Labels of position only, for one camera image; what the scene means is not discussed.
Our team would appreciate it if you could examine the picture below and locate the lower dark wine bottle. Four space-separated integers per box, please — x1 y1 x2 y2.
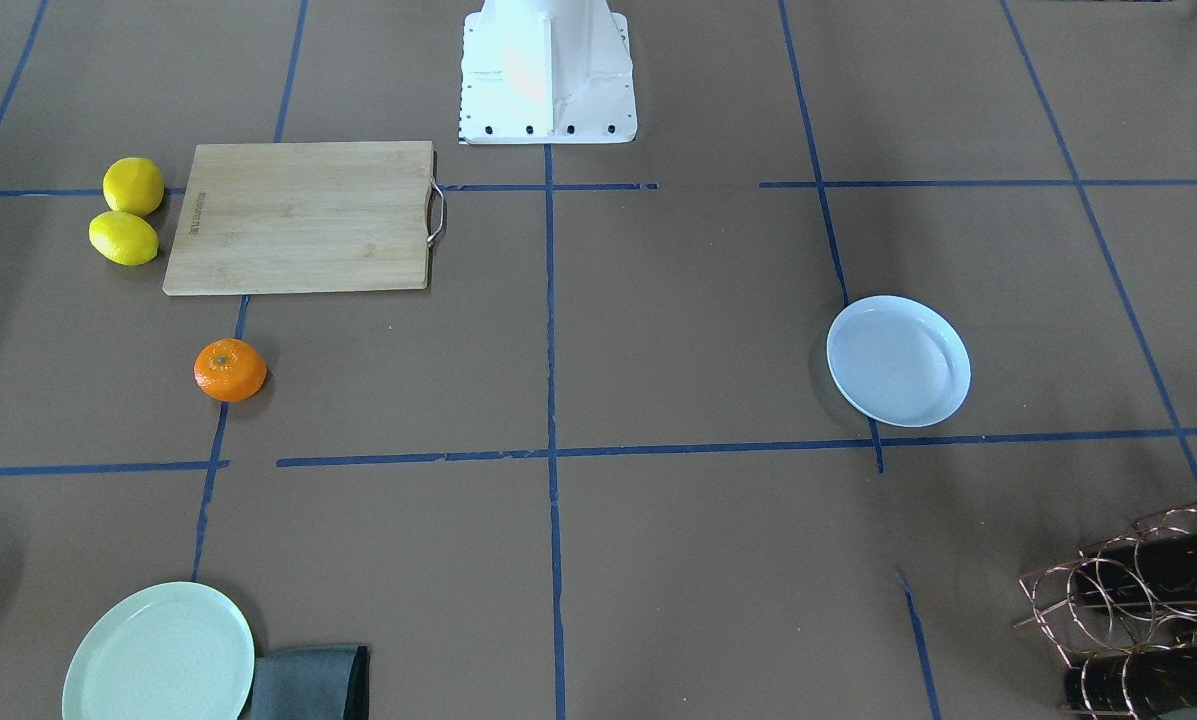
1063 647 1197 719

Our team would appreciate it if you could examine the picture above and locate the dark grey folded cloth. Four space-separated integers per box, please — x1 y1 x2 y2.
250 643 371 719

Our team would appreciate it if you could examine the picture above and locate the light blue plate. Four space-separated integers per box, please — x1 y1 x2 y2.
825 295 973 428

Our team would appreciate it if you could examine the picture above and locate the copper wire bottle rack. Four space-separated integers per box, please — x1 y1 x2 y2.
1017 502 1197 719

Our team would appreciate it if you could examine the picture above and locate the pale green plate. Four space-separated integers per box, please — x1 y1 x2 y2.
60 582 256 719

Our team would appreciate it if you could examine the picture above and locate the yellow lemon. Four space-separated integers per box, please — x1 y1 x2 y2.
89 210 159 266
101 158 165 216

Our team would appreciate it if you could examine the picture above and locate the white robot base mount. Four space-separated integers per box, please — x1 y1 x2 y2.
458 1 639 145

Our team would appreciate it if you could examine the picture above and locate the upper yellow lemon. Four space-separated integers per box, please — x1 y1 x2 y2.
101 158 165 216

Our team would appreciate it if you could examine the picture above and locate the orange mandarin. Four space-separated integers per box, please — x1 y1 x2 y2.
194 338 268 404

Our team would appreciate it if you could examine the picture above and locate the lower yellow lemon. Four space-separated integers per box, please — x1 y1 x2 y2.
89 210 159 266

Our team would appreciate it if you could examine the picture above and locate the wooden cutting board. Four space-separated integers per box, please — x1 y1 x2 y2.
162 140 446 297

